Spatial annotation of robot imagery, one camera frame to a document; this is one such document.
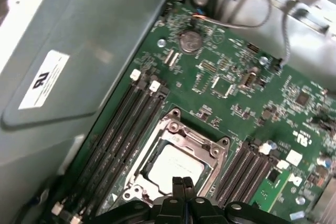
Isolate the black RAM slot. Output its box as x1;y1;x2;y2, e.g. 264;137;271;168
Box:
243;155;272;206
52;69;141;216
216;142;249;206
70;81;161;224
86;87;170;224
224;146;257;208
62;79;149;224
233;150;265;208

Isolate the white label sticker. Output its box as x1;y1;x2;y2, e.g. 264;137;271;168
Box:
18;49;70;111

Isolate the metal socket cover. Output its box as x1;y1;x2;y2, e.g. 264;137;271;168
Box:
136;125;220;198

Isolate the silver coin cell battery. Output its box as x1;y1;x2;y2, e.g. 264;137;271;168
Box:
180;30;203;53

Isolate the CPU socket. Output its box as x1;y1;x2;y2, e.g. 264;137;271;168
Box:
123;107;232;206

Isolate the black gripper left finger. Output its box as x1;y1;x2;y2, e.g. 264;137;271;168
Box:
96;176;186;224

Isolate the thin grey wire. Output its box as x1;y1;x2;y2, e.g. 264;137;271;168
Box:
279;0;300;67
193;0;272;30

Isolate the green motherboard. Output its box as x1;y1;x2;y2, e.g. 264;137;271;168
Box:
52;1;336;224

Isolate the black open PC case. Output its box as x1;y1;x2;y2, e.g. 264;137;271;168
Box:
0;0;336;224

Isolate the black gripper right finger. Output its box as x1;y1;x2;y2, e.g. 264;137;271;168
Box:
183;176;263;224

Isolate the CPU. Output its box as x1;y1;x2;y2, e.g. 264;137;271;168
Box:
146;144;211;196

